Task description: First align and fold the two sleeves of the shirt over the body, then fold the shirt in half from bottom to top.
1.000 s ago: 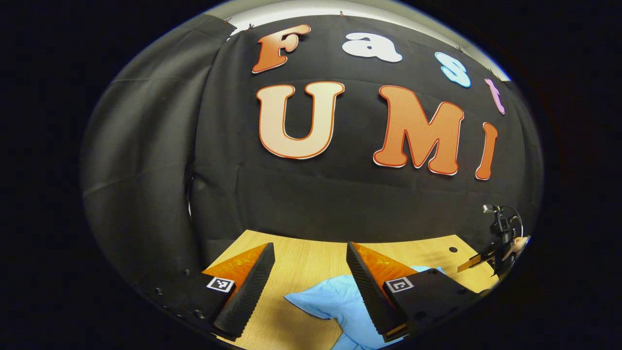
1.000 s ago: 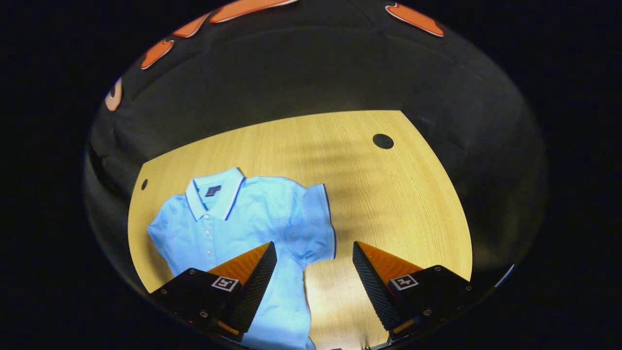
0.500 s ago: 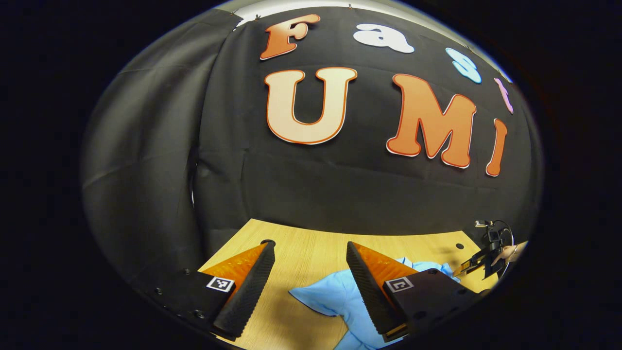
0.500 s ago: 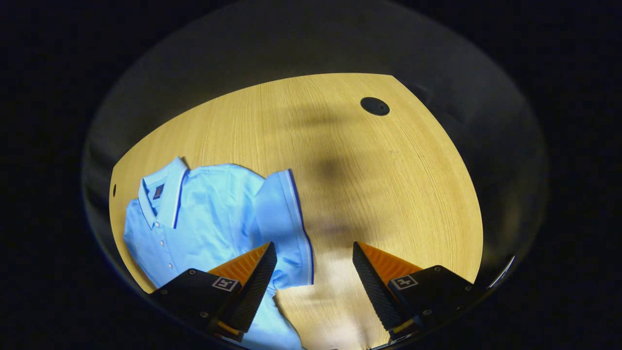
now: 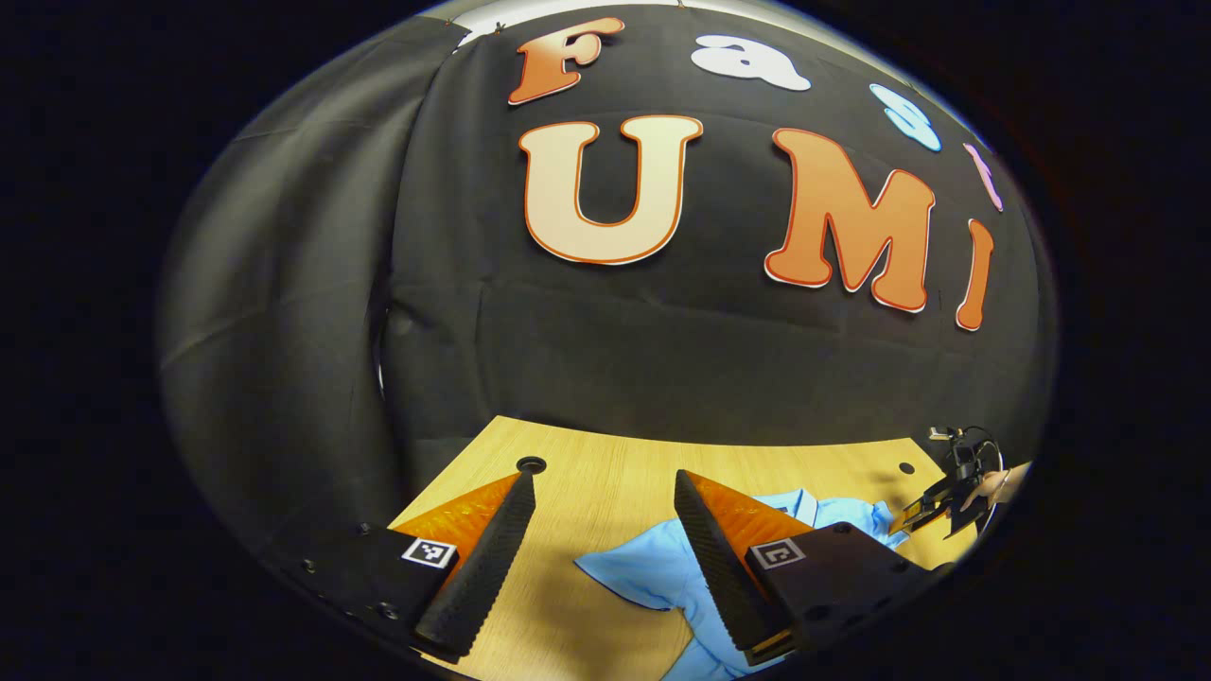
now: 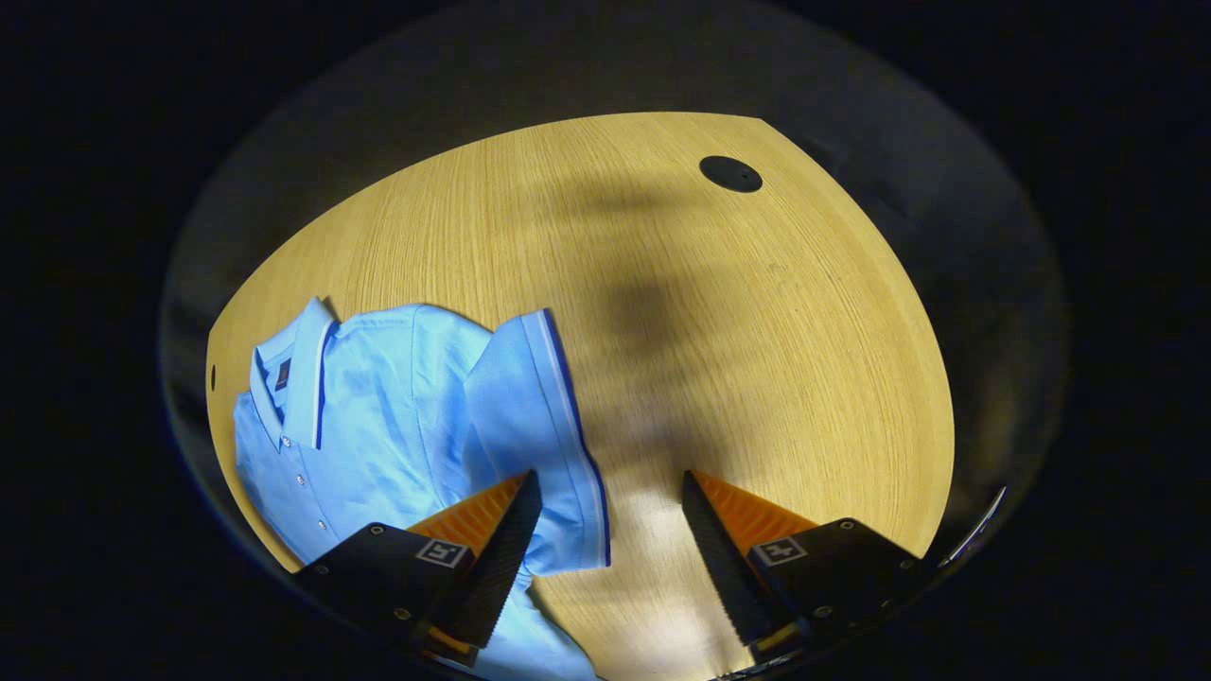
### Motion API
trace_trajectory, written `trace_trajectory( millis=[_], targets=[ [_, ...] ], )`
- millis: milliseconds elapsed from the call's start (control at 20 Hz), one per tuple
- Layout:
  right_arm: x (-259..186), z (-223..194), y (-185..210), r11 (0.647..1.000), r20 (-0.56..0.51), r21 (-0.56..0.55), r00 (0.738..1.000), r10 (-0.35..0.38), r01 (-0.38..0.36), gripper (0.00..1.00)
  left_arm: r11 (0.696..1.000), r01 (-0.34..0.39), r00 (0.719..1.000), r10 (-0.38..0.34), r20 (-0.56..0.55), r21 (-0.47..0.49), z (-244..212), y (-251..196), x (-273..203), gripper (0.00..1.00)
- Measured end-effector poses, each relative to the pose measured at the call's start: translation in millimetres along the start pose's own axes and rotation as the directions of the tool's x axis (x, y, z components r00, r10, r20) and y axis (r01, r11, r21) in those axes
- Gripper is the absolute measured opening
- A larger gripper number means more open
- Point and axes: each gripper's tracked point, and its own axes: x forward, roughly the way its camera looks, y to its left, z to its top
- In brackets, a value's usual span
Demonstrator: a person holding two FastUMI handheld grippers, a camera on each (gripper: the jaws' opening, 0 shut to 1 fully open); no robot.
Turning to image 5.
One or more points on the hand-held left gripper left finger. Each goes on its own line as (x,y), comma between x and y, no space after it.
(487,558)

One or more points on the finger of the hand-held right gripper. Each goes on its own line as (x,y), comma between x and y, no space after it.
(916,516)

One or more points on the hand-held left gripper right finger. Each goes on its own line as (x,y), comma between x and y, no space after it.
(719,567)

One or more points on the light blue T-shirt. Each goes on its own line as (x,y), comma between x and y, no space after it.
(643,572)

